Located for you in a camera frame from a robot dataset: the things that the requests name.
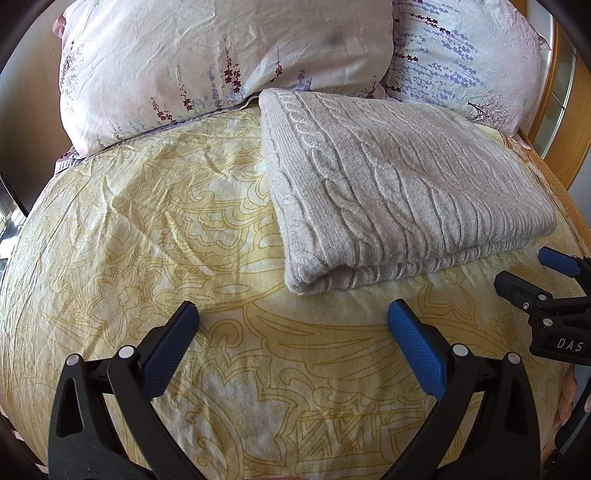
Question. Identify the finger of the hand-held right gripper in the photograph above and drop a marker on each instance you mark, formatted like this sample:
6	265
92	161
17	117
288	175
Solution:
521	290
561	261

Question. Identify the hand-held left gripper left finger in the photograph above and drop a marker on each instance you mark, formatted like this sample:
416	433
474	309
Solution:
168	350

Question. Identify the lavender print pillow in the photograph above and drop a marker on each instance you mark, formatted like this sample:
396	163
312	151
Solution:
461	55

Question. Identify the wooden bed headboard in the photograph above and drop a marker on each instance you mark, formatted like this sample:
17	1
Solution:
561	92

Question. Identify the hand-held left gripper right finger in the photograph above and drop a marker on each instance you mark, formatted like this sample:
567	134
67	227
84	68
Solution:
418	350

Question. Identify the yellow patterned duvet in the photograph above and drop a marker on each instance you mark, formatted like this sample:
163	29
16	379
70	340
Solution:
161	221

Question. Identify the pink floral pillow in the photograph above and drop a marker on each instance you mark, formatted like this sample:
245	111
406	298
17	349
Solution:
184	60

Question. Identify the person's right hand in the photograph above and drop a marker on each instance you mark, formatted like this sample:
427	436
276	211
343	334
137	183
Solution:
575	392

